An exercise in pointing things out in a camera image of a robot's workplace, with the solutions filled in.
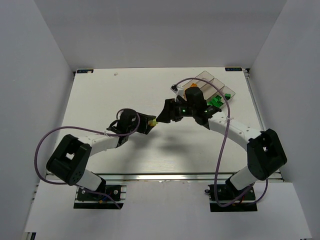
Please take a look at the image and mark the clear three-compartment plastic container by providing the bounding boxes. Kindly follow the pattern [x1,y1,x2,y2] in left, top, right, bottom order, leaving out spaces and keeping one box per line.
[182,71,236,109]

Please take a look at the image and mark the green curved lego brick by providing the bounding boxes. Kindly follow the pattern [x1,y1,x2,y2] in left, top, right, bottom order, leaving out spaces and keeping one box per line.
[208,95,224,108]

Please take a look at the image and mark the pale green small lego brick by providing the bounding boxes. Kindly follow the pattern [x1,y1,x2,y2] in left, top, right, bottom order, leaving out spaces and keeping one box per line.
[152,119,158,126]

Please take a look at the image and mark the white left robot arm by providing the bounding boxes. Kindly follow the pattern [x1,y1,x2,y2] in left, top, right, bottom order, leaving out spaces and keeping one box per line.
[46,108,157,198]

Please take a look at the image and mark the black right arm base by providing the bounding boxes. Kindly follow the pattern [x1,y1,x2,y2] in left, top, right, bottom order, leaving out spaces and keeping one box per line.
[204,184,258,213]

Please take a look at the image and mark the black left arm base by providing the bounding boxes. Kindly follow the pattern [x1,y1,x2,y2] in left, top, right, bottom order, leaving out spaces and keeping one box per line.
[73,184,127,210]

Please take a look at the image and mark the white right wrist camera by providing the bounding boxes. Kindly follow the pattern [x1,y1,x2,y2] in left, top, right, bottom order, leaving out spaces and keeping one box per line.
[170,84,185,102]

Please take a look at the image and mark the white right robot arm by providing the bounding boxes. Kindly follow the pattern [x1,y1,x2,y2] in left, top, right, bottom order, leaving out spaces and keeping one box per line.
[156,85,287,196]

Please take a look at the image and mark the aluminium front rail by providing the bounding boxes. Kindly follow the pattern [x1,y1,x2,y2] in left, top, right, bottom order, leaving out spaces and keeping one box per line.
[46,171,285,183]

